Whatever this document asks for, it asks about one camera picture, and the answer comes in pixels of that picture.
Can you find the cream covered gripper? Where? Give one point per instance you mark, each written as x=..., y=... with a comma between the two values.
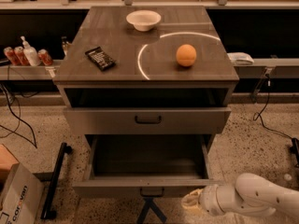
x=207, y=198

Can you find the grey drawer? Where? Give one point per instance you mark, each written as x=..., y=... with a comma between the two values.
x=209, y=120
x=145, y=165

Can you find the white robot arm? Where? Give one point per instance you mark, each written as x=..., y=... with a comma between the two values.
x=251, y=195

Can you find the grey top drawer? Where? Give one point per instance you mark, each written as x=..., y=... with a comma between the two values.
x=209, y=120

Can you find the grey drawer cabinet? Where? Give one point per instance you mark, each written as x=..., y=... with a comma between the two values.
x=146, y=73

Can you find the red can middle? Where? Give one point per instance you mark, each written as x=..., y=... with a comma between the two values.
x=21, y=56

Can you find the red can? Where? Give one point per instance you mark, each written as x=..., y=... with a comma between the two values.
x=21, y=56
x=45, y=58
x=10, y=54

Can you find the blue tape cross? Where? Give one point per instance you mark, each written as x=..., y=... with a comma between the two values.
x=149, y=204

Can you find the black bar stand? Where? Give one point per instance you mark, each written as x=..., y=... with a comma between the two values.
x=47, y=212

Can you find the orange fruit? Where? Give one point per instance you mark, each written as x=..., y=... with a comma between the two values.
x=186, y=55

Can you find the white folded cloth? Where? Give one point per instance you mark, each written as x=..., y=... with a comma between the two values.
x=240, y=58

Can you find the grey side shelf right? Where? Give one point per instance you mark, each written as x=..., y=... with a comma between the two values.
x=277, y=68

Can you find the grey side shelf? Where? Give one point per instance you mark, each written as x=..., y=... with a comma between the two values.
x=41, y=72
x=277, y=68

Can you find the white cardboard box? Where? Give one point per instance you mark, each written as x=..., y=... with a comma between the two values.
x=20, y=191

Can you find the black snack bag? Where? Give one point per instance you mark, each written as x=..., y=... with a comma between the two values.
x=100, y=58

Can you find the white bowl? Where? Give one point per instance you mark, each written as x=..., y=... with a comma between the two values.
x=143, y=20

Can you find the small dark bottle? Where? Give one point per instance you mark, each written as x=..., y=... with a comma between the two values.
x=65, y=44

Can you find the red can right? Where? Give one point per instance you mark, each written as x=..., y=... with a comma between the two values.
x=45, y=58

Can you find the white pump bottle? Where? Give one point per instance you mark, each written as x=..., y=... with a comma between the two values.
x=30, y=53

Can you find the grey side shelf left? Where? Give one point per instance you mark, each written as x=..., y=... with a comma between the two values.
x=41, y=72

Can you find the red can left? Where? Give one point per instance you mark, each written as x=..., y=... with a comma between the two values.
x=10, y=54

